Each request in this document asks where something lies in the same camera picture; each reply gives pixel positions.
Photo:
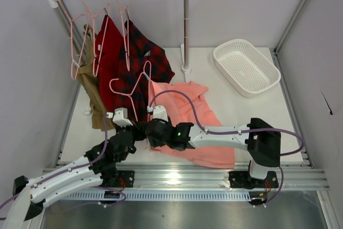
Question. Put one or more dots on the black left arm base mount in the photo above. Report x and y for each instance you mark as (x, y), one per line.
(112, 178)

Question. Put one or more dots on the white slotted cable duct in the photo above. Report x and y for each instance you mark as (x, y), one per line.
(160, 195)

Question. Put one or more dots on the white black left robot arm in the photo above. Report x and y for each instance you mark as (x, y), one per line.
(49, 188)

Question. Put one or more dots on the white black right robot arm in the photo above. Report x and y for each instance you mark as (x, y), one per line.
(258, 138)

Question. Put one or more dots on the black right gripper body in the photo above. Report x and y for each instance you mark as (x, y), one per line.
(149, 131)

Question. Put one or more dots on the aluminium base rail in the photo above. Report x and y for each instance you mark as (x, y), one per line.
(190, 177)

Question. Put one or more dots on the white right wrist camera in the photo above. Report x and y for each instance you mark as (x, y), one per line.
(157, 112)

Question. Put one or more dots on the white perforated plastic basket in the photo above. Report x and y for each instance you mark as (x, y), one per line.
(245, 67)

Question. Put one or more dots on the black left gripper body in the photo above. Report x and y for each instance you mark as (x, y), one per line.
(131, 128)

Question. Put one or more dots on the pink skirt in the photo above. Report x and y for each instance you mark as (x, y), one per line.
(179, 110)

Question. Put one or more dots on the pink wire hanger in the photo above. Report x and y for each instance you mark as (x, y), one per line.
(93, 30)
(131, 90)
(77, 59)
(125, 30)

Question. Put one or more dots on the plain red skirt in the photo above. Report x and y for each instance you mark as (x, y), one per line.
(108, 45)

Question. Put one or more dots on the red black plaid skirt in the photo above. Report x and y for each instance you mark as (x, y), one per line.
(142, 49)

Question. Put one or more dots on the tan brown garment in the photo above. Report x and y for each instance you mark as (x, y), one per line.
(90, 83)

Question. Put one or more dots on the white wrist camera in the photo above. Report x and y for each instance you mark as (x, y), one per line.
(157, 112)
(120, 117)

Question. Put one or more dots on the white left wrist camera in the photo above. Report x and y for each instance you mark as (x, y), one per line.
(120, 117)

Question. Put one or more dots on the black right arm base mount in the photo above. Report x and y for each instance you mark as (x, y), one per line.
(242, 180)

